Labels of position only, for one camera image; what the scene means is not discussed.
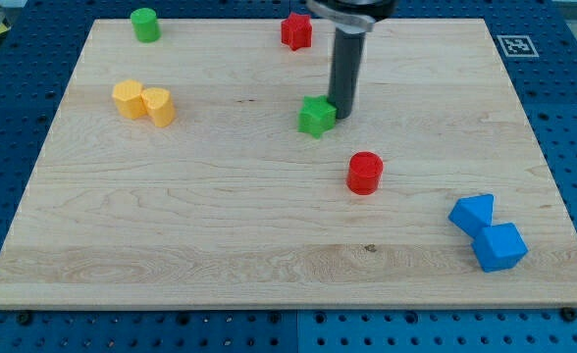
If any yellow hexagon block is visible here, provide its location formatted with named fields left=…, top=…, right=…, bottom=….
left=112, top=79, right=146, bottom=120

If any fiducial marker tag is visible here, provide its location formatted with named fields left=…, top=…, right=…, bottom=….
left=497, top=35, right=539, bottom=58

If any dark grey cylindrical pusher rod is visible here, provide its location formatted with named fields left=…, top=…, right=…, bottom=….
left=327, top=28, right=365, bottom=120

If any blue triangle block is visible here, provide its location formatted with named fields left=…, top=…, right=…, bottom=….
left=448, top=194, right=495, bottom=238

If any wooden board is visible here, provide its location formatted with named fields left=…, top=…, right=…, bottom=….
left=0, top=19, right=577, bottom=311

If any red star block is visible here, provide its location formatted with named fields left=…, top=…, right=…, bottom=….
left=281, top=13, right=312, bottom=51

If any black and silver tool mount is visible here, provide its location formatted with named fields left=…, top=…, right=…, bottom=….
left=306, top=0, right=397, bottom=34

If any blue cube block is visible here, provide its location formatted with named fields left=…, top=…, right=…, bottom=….
left=471, top=223, right=529, bottom=273

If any green cylinder block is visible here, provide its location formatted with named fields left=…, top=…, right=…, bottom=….
left=130, top=8, right=161, bottom=43

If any red cylinder block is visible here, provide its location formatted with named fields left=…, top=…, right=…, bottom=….
left=346, top=151, right=384, bottom=195

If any green star block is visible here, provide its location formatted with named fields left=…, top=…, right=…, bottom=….
left=297, top=95, right=337, bottom=139

